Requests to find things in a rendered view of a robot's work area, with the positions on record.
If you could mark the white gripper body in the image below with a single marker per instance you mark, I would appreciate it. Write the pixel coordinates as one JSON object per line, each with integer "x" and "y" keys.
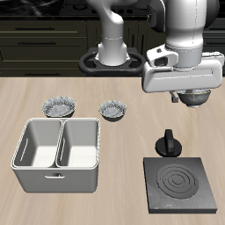
{"x": 181, "y": 76}

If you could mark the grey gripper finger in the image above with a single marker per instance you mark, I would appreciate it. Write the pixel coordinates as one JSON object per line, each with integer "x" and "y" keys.
{"x": 174, "y": 97}

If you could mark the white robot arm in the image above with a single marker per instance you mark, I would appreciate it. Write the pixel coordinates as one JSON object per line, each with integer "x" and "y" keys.
{"x": 184, "y": 26}

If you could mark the small grey bowl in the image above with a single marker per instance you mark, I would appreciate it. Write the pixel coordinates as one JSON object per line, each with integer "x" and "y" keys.
{"x": 194, "y": 98}

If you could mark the round black stove knob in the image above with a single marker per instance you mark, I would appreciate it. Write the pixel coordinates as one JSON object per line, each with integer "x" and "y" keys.
{"x": 168, "y": 144}

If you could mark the medium grey fluted bowl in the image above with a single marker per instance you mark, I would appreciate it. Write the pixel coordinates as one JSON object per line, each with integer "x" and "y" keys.
{"x": 112, "y": 110}

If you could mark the dark grey stove plate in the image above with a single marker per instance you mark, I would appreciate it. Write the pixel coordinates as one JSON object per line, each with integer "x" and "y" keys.
{"x": 178, "y": 183}

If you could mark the large grey fluted bowl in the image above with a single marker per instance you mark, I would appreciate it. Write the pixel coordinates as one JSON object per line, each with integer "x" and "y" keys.
{"x": 58, "y": 106}

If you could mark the white two-bin basket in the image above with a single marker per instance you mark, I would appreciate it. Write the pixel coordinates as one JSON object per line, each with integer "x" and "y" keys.
{"x": 58, "y": 155}

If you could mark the dark kitchen cupboards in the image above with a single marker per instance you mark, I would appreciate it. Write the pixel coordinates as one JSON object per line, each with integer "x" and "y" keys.
{"x": 44, "y": 44}

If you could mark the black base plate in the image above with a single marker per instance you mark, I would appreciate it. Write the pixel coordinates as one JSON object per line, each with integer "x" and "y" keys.
{"x": 135, "y": 65}

